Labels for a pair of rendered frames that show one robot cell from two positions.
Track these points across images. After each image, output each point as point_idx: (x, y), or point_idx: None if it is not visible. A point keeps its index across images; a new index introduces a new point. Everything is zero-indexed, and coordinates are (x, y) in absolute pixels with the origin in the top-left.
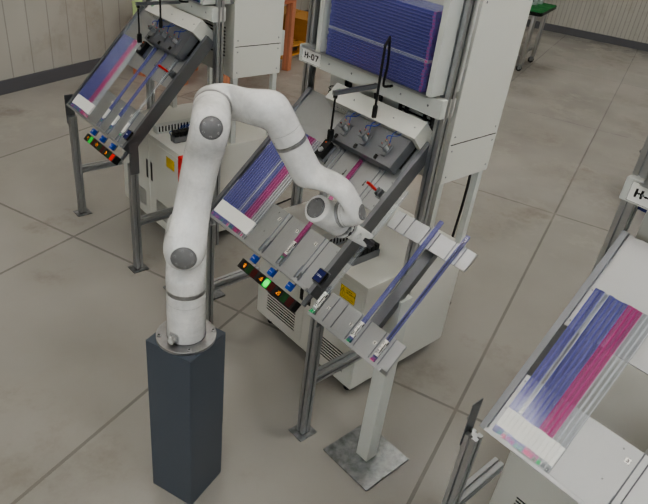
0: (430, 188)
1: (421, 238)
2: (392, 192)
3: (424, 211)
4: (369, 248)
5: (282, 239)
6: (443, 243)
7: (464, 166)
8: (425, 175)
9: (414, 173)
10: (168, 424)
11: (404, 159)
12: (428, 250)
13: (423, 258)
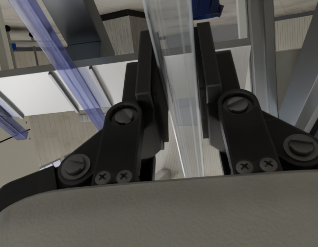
0: (252, 72)
1: (102, 80)
2: (312, 80)
3: (249, 17)
4: (140, 38)
5: None
6: (42, 101)
7: (248, 74)
8: (270, 96)
9: (287, 107)
10: None
11: None
12: (48, 69)
13: (71, 12)
